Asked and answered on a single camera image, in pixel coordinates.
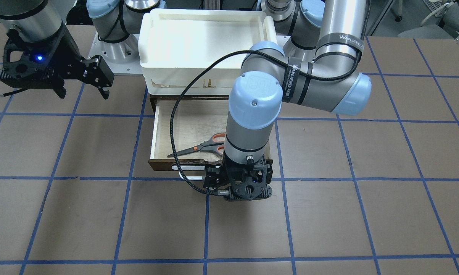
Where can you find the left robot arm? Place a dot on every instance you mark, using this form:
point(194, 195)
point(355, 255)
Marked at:
point(316, 69)

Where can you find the white drawer handle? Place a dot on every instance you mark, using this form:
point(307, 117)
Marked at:
point(194, 172)

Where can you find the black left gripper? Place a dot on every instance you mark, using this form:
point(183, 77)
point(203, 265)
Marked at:
point(210, 179)

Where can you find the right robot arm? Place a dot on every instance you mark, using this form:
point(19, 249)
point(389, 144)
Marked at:
point(114, 20)

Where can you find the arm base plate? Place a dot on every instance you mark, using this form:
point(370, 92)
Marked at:
point(122, 58)
point(292, 48)

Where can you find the grey orange scissors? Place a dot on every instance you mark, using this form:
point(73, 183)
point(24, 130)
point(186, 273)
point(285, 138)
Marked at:
point(214, 145)

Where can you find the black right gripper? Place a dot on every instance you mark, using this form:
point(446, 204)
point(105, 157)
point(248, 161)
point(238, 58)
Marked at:
point(66, 57)

